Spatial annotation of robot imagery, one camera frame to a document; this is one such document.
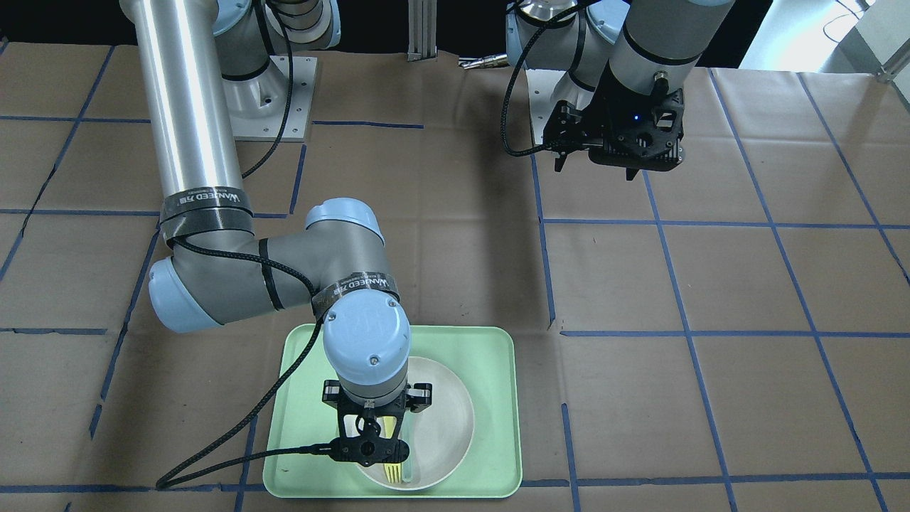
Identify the aluminium frame post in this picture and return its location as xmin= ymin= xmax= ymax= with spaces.
xmin=407 ymin=0 xmax=438 ymax=63

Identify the mint green tray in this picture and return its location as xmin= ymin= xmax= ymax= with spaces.
xmin=262 ymin=325 xmax=522 ymax=499

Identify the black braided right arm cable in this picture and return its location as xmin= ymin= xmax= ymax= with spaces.
xmin=155 ymin=0 xmax=342 ymax=491

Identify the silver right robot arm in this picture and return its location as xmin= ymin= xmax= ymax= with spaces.
xmin=120 ymin=1 xmax=432 ymax=466

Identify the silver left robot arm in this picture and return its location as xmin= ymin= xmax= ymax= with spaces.
xmin=500 ymin=1 xmax=734 ymax=181

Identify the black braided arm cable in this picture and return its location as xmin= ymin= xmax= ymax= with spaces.
xmin=155 ymin=0 xmax=342 ymax=491
xmin=500 ymin=0 xmax=605 ymax=159

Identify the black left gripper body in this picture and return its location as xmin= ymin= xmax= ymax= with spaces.
xmin=544 ymin=75 xmax=685 ymax=172

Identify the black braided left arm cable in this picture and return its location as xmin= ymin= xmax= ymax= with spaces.
xmin=500 ymin=0 xmax=605 ymax=159

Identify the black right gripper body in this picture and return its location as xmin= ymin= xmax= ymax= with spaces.
xmin=322 ymin=381 xmax=433 ymax=464

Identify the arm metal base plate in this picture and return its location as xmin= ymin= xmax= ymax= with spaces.
xmin=525 ymin=69 xmax=565 ymax=145
xmin=222 ymin=55 xmax=319 ymax=142

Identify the white round plate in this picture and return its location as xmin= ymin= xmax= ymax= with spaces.
xmin=355 ymin=356 xmax=474 ymax=492

